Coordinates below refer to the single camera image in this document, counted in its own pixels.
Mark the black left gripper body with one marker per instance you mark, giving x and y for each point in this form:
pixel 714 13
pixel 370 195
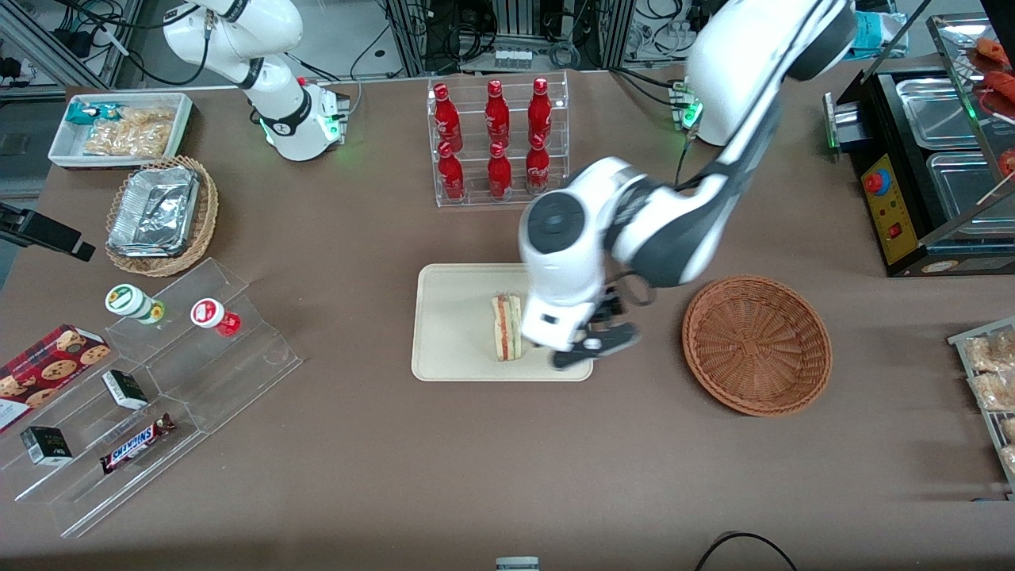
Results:
pixel 606 312

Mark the triangular sandwich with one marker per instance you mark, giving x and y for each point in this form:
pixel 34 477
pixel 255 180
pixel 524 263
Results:
pixel 507 329

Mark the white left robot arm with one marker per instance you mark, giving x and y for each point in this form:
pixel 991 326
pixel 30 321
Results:
pixel 737 63

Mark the brown wicker basket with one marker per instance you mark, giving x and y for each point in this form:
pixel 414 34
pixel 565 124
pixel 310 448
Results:
pixel 753 345

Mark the beige rectangular tray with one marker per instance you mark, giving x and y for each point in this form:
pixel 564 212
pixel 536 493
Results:
pixel 452 333

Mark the tray of packaged pastries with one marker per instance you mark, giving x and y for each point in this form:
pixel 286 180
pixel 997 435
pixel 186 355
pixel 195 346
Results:
pixel 963 345

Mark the light wicker basket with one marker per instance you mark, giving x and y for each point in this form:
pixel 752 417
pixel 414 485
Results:
pixel 206 214

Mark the red cola bottle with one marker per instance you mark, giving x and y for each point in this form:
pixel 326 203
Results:
pixel 537 168
pixel 497 115
pixel 499 174
pixel 447 119
pixel 540 111
pixel 451 174

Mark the clear acrylic bottle rack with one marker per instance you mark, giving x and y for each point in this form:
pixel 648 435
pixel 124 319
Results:
pixel 476 190

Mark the small grey device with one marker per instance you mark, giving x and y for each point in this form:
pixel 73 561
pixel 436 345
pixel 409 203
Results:
pixel 517 564

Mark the white power strip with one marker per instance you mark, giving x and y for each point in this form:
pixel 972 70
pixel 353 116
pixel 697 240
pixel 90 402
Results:
pixel 513 57

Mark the black food warmer machine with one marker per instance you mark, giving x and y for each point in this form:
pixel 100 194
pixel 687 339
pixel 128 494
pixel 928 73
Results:
pixel 896 230

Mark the wrapped pastry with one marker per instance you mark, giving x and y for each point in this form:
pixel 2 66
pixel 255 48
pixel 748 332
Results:
pixel 995 391
pixel 991 353

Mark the teal plastic bag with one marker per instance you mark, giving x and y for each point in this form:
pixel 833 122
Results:
pixel 876 36

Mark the clear acrylic stepped shelf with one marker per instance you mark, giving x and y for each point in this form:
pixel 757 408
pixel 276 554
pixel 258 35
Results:
pixel 222 381

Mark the red lid yogurt cup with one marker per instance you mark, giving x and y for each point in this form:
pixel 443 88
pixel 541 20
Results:
pixel 210 314

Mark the stacked aluminium foil containers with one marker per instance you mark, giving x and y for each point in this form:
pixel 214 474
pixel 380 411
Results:
pixel 155 212

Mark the green lid yogurt cup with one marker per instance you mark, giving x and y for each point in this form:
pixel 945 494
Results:
pixel 127 301

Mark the small black box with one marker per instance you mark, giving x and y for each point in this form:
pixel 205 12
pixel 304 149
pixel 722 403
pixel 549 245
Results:
pixel 124 389
pixel 46 446

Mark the Snickers chocolate bar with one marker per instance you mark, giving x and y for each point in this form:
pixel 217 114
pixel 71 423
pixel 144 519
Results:
pixel 135 444

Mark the clear bag of chips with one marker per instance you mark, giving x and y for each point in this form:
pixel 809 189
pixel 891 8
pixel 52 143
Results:
pixel 135 133

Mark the green snack packet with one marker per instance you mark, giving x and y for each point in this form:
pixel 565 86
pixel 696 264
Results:
pixel 83 113

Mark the red cookie box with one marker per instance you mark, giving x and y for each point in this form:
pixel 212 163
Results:
pixel 44 373

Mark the white rectangular snack bin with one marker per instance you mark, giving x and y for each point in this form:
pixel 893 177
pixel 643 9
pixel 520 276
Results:
pixel 62 147

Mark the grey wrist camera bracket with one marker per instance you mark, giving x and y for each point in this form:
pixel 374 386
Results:
pixel 610 339

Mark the black clamp mount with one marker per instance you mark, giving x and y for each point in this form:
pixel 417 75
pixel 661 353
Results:
pixel 44 231

